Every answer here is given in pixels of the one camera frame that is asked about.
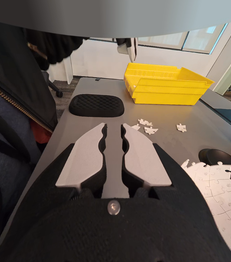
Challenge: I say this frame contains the yellow plastic bin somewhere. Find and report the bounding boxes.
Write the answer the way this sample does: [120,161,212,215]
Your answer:
[124,62,215,105]

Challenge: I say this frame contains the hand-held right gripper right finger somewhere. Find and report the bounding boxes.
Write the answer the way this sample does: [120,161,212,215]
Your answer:
[121,123,172,188]

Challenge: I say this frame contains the black ball stand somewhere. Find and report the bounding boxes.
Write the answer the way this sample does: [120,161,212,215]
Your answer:
[198,148,231,185]

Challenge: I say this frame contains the partly built puzzle ball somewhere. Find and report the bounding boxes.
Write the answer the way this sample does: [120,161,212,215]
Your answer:
[181,159,231,262]

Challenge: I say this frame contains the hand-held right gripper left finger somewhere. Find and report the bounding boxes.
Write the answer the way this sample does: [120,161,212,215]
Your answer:
[55,122,108,188]

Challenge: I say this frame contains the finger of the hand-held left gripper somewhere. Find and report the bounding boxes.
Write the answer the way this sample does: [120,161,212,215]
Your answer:
[129,37,138,63]

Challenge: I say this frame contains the large window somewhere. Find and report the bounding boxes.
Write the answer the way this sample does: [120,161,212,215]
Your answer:
[138,23,229,54]

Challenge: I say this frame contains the black chair base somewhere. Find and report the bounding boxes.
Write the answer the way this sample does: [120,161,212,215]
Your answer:
[42,71,63,97]

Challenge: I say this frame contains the person's jacketed torso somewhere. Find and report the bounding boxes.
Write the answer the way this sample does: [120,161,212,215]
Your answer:
[0,18,89,262]

